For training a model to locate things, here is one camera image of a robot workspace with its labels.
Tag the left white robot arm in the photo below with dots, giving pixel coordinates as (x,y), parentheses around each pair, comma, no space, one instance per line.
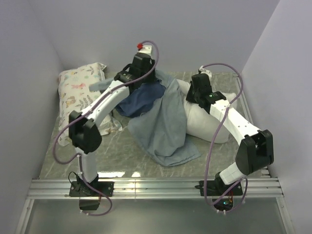
(84,129)

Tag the aluminium mounting rail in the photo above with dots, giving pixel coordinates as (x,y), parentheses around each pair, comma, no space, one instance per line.
(142,188)

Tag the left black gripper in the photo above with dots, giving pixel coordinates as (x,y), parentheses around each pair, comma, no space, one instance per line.
(152,77)

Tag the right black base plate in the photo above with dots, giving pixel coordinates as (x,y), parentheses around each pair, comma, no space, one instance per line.
(217,190)

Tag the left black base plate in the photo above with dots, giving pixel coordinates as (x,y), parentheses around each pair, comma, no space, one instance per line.
(80,189)

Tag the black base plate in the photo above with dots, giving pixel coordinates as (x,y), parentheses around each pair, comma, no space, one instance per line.
(80,189)
(217,190)

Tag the floral print pillow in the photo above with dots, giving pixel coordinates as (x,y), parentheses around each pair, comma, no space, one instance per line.
(74,95)

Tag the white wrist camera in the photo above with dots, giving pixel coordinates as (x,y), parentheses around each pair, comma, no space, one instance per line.
(205,71)
(145,49)

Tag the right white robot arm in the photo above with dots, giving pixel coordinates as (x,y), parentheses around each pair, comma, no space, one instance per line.
(255,146)

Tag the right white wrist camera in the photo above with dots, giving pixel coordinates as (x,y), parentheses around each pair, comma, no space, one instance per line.
(205,71)

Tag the blue fish-print pillowcase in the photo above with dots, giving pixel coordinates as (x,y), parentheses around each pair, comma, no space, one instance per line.
(158,122)

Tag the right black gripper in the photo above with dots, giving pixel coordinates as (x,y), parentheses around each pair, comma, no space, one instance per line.
(189,97)

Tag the white pillow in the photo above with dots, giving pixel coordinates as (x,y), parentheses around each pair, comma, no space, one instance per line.
(199,123)

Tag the black control box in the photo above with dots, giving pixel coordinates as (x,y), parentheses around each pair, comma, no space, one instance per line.
(88,205)

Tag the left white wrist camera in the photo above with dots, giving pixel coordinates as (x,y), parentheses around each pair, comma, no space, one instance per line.
(145,49)

